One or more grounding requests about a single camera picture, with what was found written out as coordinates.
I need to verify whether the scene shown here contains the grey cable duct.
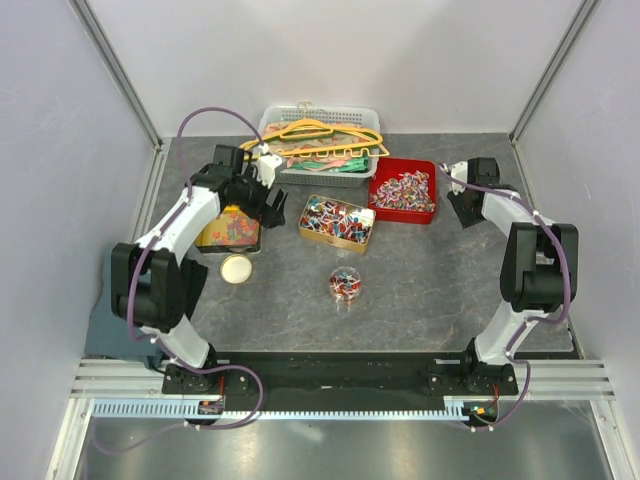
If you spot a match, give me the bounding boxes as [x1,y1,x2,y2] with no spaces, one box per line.
[92,398,498,421]

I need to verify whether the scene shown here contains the gold gummy candy tin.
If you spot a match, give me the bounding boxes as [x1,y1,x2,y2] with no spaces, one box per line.
[194,206,261,254]

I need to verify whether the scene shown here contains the blue folded cloth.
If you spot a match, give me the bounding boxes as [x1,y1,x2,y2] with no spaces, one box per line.
[84,244,163,370]

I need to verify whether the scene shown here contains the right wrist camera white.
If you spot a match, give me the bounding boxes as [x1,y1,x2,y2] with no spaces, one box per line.
[439,161,469,195]

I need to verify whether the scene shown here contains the clear glass bowl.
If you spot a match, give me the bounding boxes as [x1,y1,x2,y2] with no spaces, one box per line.
[328,266,362,305]

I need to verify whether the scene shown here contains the pink clothes hanger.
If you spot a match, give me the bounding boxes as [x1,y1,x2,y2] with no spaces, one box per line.
[275,136,390,158]

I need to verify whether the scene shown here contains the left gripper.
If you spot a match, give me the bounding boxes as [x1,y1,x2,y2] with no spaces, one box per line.
[233,167,288,230]

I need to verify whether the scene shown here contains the gold lollipop tin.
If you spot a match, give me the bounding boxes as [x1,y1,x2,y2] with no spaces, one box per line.
[298,195,376,254]

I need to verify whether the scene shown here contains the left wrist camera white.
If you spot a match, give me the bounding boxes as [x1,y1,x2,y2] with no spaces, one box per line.
[254,143,287,188]

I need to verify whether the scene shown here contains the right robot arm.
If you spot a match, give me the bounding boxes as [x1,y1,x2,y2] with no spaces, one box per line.
[440,157,579,394]

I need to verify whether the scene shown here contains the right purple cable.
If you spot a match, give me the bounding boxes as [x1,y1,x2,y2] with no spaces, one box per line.
[439,162,574,434]

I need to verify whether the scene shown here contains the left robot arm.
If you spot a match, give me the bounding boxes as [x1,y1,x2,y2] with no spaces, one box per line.
[110,145,287,393]

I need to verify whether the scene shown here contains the purple cable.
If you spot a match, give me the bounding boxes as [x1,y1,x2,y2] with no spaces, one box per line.
[89,107,266,455]
[439,162,574,434]

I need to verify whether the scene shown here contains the yellow clothes hanger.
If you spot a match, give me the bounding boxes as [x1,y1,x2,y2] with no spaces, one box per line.
[262,118,383,153]

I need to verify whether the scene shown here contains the white round lid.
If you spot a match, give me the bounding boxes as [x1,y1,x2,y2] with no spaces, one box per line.
[220,254,253,285]

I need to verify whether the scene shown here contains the green cloth in basket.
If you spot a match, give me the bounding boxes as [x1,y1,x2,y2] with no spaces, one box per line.
[288,157,370,173]

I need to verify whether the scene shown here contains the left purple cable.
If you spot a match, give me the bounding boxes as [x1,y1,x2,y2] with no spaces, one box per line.
[89,107,266,455]

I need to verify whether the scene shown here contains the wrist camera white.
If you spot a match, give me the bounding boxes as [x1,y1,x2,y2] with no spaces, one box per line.
[254,143,287,188]
[439,161,469,195]

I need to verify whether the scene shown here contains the grey plastic basket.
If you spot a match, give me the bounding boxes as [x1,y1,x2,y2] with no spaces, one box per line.
[258,102,380,187]

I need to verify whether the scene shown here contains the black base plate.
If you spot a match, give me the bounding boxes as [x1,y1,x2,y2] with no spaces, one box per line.
[162,352,519,410]

